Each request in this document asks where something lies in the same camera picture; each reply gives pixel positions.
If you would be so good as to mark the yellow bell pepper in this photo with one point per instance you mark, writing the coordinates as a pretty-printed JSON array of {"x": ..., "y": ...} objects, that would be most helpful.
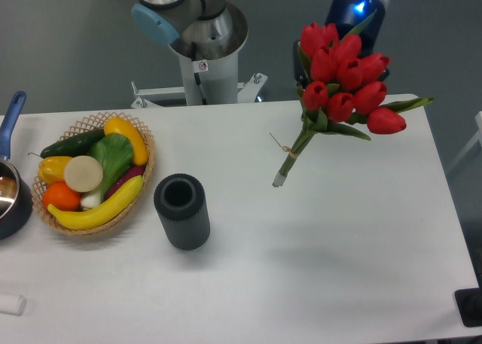
[{"x": 51, "y": 169}]

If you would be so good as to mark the yellow squash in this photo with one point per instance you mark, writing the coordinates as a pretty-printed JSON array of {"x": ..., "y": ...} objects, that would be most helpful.
[{"x": 123, "y": 127}]

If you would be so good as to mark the yellow banana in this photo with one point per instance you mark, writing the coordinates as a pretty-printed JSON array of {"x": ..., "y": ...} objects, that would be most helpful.
[{"x": 103, "y": 213}]

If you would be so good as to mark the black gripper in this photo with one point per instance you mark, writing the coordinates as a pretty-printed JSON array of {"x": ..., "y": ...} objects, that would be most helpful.
[{"x": 345, "y": 15}]

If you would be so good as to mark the green cucumber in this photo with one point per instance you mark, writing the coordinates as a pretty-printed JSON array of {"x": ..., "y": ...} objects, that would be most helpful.
[{"x": 76, "y": 145}]

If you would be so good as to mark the orange fruit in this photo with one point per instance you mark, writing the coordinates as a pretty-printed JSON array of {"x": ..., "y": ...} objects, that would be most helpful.
[{"x": 61, "y": 196}]

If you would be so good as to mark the dark pot with blue handle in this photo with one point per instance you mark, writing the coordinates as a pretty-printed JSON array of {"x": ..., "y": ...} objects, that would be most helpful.
[{"x": 16, "y": 197}]

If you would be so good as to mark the green bok choy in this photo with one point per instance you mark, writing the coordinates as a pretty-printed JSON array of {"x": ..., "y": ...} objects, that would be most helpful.
[{"x": 114, "y": 153}]

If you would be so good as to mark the white cylinder object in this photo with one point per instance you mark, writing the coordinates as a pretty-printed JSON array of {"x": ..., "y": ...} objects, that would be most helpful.
[{"x": 12, "y": 304}]

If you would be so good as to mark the white furniture piece at right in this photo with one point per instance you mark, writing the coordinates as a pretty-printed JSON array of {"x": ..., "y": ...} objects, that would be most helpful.
[{"x": 467, "y": 153}]

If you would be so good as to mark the purple eggplant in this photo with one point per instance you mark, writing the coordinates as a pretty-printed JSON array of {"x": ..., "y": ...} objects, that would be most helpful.
[{"x": 130, "y": 173}]

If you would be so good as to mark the black device at table edge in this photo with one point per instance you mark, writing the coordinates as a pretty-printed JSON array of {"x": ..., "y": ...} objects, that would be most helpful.
[{"x": 469, "y": 305}]

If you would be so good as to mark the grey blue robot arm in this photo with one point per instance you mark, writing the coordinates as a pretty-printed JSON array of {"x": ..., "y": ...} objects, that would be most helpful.
[{"x": 181, "y": 13}]

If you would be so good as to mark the dark grey ribbed vase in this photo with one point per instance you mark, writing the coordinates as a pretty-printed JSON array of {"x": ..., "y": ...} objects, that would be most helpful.
[{"x": 180, "y": 202}]

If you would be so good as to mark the red tulip bouquet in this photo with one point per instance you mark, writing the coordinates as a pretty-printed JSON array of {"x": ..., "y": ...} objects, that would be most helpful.
[{"x": 345, "y": 93}]

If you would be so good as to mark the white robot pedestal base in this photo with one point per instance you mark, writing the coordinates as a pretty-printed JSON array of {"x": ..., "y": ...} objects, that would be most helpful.
[{"x": 208, "y": 52}]

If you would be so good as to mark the woven wicker basket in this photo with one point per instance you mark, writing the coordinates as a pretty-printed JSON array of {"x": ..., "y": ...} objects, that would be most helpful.
[{"x": 92, "y": 122}]

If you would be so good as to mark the beige round disc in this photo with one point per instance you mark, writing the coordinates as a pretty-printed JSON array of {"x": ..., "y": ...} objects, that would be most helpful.
[{"x": 83, "y": 174}]

